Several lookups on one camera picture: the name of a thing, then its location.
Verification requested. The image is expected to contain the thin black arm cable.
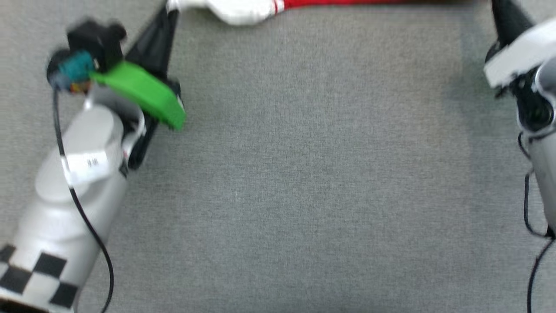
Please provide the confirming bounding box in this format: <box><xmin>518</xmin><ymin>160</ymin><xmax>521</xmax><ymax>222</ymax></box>
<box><xmin>516</xmin><ymin>132</ymin><xmax>556</xmax><ymax>313</ymax></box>
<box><xmin>52</xmin><ymin>87</ymin><xmax>115</xmax><ymax>313</ymax></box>

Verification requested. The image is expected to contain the grey fabric sofa cushion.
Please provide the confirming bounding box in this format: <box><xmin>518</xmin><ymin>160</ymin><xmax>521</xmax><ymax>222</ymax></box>
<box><xmin>0</xmin><ymin>0</ymin><xmax>556</xmax><ymax>313</ymax></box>

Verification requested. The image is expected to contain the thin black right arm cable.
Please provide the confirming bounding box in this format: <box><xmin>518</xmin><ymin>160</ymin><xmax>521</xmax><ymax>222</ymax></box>
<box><xmin>516</xmin><ymin>132</ymin><xmax>556</xmax><ymax>313</ymax></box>

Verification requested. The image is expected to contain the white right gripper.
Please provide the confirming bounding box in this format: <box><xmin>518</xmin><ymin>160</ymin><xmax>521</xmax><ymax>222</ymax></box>
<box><xmin>483</xmin><ymin>0</ymin><xmax>556</xmax><ymax>90</ymax></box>

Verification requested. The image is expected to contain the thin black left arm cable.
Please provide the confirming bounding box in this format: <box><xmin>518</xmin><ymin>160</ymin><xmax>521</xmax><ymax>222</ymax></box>
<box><xmin>52</xmin><ymin>87</ymin><xmax>115</xmax><ymax>313</ymax></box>

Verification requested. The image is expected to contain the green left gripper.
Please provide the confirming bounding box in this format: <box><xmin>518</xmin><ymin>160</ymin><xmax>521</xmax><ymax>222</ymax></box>
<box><xmin>89</xmin><ymin>8</ymin><xmax>187</xmax><ymax>131</ymax></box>

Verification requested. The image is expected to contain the red and white basketball jersey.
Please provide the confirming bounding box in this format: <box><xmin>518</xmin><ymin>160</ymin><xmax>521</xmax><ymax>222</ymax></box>
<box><xmin>167</xmin><ymin>0</ymin><xmax>483</xmax><ymax>26</ymax></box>

